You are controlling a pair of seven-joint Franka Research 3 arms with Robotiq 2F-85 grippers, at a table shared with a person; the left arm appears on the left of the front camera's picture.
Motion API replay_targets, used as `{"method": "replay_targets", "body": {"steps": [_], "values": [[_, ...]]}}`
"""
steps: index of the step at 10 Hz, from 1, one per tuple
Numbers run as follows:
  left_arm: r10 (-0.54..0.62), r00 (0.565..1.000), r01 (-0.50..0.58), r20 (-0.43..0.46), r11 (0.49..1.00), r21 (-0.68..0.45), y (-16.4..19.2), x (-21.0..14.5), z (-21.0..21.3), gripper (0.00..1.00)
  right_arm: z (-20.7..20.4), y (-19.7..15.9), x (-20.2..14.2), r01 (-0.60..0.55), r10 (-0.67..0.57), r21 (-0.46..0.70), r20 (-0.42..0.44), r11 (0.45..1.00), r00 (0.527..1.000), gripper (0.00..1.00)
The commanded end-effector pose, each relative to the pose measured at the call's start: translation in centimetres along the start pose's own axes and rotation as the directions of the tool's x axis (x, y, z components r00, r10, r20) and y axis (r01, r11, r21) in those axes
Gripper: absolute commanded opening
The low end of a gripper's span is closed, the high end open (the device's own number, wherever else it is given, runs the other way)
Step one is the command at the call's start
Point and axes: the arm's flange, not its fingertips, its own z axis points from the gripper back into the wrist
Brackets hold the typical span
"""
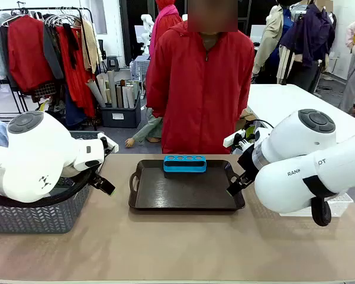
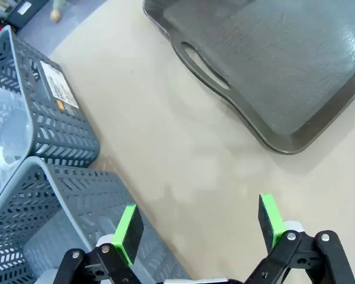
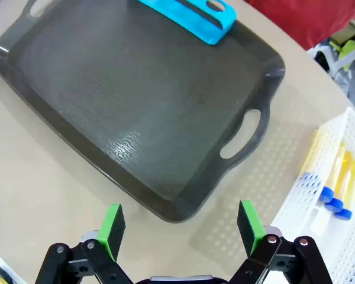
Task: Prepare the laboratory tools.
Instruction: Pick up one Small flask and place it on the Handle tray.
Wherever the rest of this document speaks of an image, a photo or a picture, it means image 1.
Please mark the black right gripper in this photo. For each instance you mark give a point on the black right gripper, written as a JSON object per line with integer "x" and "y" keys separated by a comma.
{"x": 248, "y": 164}

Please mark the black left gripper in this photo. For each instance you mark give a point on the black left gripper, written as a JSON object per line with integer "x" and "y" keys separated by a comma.
{"x": 106, "y": 157}

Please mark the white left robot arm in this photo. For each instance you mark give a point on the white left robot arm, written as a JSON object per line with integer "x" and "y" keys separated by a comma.
{"x": 32, "y": 154}

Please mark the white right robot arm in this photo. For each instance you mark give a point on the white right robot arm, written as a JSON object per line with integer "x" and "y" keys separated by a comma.
{"x": 298, "y": 139}

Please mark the grey basket with red label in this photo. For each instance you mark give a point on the grey basket with red label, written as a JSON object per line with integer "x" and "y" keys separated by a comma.
{"x": 83, "y": 135}

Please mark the dark brown serving tray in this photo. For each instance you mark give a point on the dark brown serving tray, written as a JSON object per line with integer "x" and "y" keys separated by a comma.
{"x": 180, "y": 189}

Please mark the blue test tube rack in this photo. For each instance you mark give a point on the blue test tube rack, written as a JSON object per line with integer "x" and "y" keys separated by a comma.
{"x": 183, "y": 168}

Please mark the green chair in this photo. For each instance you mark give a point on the green chair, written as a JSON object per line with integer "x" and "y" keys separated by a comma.
{"x": 249, "y": 132}

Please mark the mannequin arm in grey sleeve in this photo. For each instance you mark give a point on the mannequin arm in grey sleeve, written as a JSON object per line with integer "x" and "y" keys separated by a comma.
{"x": 145, "y": 131}

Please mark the dark grey storage bin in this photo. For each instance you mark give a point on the dark grey storage bin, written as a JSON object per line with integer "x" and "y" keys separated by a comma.
{"x": 121, "y": 118}

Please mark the cardboard box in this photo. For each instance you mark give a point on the cardboard box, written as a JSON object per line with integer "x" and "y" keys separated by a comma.
{"x": 246, "y": 116}

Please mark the dark blue jeans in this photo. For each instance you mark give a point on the dark blue jeans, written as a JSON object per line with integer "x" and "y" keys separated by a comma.
{"x": 72, "y": 114}

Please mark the large grey plastic basket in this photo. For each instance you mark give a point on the large grey plastic basket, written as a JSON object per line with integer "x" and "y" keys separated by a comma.
{"x": 32, "y": 219}

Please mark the brown capped paper roll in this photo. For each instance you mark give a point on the brown capped paper roll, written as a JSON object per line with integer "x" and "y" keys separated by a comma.
{"x": 119, "y": 97}

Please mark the white paper roll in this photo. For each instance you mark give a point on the white paper roll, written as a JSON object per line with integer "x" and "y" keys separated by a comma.
{"x": 130, "y": 97}

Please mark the tilted grey paper roll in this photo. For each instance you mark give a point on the tilted grey paper roll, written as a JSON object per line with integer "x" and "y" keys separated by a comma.
{"x": 96, "y": 93}

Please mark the person in red jacket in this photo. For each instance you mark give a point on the person in red jacket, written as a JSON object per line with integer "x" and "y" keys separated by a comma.
{"x": 201, "y": 97}

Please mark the tall grey paper roll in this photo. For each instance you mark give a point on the tall grey paper roll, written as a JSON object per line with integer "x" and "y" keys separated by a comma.
{"x": 112, "y": 88}

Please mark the white table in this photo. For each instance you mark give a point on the white table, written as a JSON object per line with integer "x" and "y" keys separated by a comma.
{"x": 284, "y": 103}

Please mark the cream paper roll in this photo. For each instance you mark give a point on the cream paper roll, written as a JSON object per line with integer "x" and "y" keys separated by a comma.
{"x": 103, "y": 85}

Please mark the white plastic basket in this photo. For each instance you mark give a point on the white plastic basket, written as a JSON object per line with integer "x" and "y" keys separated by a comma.
{"x": 340, "y": 202}

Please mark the plaid skirt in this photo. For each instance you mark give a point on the plaid skirt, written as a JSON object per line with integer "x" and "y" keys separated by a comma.
{"x": 45, "y": 90}

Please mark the red hanging dress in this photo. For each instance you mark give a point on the red hanging dress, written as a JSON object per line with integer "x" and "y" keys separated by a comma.
{"x": 75, "y": 77}

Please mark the blue checked cloth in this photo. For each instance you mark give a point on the blue checked cloth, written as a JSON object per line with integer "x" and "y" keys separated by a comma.
{"x": 139, "y": 71}

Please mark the black stool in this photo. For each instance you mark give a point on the black stool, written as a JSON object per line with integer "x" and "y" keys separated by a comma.
{"x": 113, "y": 62}

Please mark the beige hanging garment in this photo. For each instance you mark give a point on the beige hanging garment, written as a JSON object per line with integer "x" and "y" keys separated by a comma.
{"x": 90, "y": 44}

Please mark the dark grey hanging garment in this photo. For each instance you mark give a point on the dark grey hanging garment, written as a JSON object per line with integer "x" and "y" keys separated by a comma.
{"x": 51, "y": 53}

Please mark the black hanging scarf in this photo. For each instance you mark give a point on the black hanging scarf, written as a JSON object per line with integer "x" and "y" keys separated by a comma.
{"x": 71, "y": 44}

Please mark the red hanging jacket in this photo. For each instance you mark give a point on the red hanging jacket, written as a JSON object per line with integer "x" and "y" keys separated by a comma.
{"x": 26, "y": 53}

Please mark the mannequin in beige coat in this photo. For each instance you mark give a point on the mannequin in beige coat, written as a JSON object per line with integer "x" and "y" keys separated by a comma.
{"x": 270, "y": 35}

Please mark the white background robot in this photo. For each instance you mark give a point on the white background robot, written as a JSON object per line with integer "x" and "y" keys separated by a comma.
{"x": 146, "y": 22}

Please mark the mannequin in pink scarf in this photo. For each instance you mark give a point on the mannequin in pink scarf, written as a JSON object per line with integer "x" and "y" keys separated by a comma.
{"x": 165, "y": 17}

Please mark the black metal clothes rack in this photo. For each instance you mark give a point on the black metal clothes rack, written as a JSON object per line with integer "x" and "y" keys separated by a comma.
{"x": 62, "y": 8}

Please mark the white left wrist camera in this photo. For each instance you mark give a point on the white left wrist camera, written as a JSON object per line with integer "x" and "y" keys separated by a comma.
{"x": 111, "y": 144}

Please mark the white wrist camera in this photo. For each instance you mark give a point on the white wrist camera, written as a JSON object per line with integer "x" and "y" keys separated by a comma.
{"x": 111, "y": 144}
{"x": 230, "y": 141}

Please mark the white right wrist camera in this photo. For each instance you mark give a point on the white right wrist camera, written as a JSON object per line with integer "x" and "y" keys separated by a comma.
{"x": 230, "y": 141}

